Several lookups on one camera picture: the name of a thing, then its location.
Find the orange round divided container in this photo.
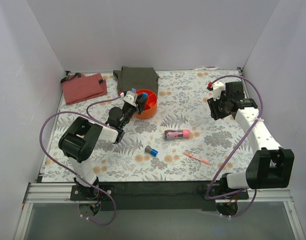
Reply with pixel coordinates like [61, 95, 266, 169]
[135, 89, 158, 120]

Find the black highlighter blue cap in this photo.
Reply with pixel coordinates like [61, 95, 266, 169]
[140, 92, 148, 104]

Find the grey blue short marker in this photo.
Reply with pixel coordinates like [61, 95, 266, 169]
[144, 145, 158, 157]

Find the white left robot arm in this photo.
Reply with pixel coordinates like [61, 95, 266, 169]
[59, 94, 147, 200]

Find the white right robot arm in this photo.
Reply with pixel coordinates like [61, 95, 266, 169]
[205, 80, 294, 200]

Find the olive green folded cloth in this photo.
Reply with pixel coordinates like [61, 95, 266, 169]
[113, 66, 159, 95]

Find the pink clear pencil case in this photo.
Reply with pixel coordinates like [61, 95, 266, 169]
[164, 129, 191, 140]

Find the floral patterned table mat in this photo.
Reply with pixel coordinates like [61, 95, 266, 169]
[42, 69, 276, 182]

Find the orange pen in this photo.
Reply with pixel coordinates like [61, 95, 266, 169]
[183, 152, 211, 166]

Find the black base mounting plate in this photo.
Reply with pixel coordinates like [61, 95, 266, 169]
[70, 180, 250, 212]

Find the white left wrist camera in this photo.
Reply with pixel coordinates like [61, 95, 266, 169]
[120, 90, 138, 106]

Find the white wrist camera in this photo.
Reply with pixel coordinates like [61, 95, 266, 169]
[207, 81, 225, 101]
[120, 90, 138, 106]

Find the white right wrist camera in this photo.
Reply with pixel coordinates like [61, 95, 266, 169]
[207, 81, 225, 101]

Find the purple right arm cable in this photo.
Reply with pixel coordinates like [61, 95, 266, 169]
[204, 74, 265, 219]

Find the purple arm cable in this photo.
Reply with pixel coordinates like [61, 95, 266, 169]
[204, 74, 265, 219]
[39, 92, 123, 226]

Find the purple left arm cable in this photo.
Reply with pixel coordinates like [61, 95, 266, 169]
[39, 92, 123, 226]

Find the red pouch with black strap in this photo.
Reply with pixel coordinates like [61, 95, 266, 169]
[61, 72, 108, 105]

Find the aluminium frame rail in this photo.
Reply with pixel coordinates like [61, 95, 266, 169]
[14, 183, 305, 240]

